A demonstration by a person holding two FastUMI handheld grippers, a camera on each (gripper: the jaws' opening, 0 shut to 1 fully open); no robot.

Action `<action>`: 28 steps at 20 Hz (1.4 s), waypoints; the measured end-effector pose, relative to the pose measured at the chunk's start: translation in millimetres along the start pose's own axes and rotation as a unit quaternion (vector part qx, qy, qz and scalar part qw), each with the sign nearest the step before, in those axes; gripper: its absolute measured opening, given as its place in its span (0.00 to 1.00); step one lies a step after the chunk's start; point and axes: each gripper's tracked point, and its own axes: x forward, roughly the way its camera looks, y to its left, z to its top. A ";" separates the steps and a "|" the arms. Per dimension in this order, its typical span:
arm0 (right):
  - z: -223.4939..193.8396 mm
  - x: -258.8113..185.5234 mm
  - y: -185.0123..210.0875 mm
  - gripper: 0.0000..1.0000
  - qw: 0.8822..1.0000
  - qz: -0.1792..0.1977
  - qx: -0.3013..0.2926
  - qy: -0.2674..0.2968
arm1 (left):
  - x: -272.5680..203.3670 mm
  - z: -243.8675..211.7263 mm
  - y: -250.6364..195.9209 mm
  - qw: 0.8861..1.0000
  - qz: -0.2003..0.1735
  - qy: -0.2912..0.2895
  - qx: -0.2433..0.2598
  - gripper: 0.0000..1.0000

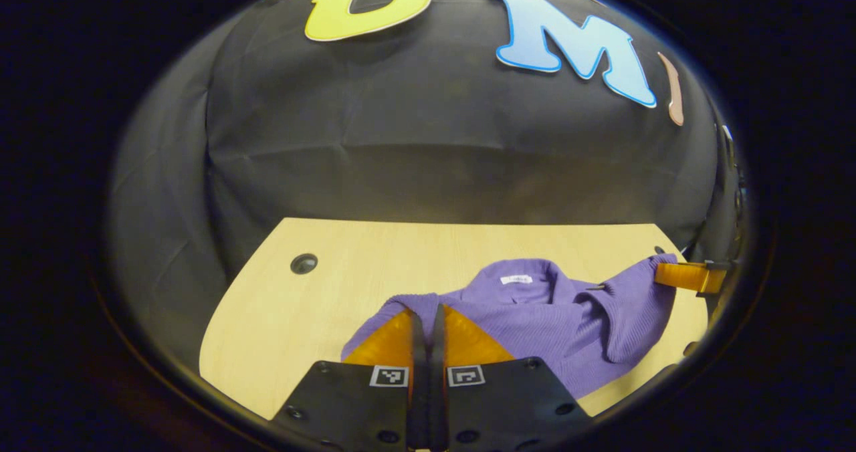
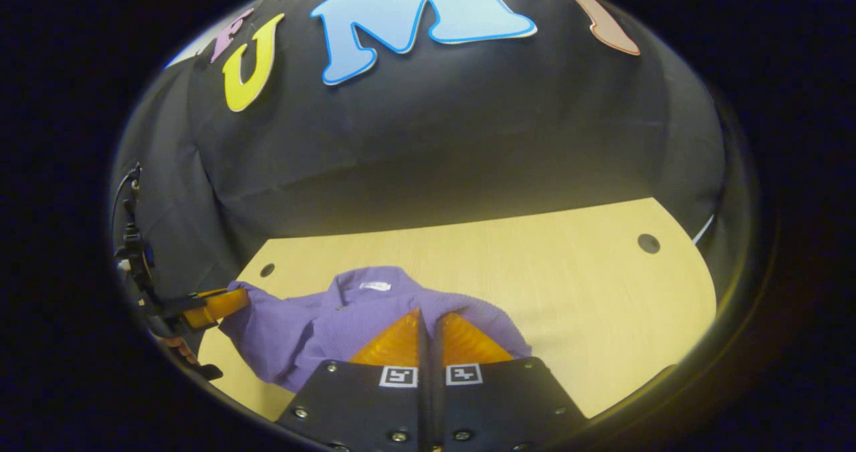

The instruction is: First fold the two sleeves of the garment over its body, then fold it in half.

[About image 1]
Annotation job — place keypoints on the purple knit sweater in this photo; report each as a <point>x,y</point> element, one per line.
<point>568,331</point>

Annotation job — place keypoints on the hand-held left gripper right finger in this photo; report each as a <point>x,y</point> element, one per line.
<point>438,372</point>

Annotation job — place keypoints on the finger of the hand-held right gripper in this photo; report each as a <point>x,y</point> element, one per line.
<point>689,276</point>

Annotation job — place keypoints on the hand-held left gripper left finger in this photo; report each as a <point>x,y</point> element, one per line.
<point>418,372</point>

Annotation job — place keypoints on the black backdrop cloth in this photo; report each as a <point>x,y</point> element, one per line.
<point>428,144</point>

